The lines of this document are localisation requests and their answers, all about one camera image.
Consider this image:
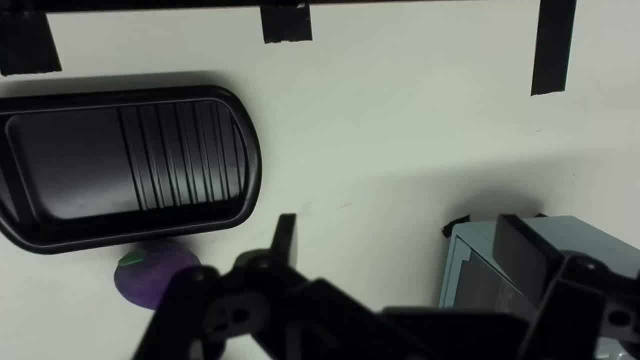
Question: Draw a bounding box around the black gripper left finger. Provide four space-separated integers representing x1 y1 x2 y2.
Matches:
130 212 376 360

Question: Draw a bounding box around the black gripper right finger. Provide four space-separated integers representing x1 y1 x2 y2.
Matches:
493 215 640 360

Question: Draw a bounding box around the purple plushie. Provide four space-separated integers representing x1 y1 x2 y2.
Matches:
113 242 199 310

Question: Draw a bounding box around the light blue toaster oven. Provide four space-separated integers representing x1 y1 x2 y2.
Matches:
436 215 640 360

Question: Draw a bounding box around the black rectangular baking tray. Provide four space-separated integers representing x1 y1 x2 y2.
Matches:
0 87 262 254

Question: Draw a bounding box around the black tape strip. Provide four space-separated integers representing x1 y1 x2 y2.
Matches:
260 0 311 44
532 0 578 96

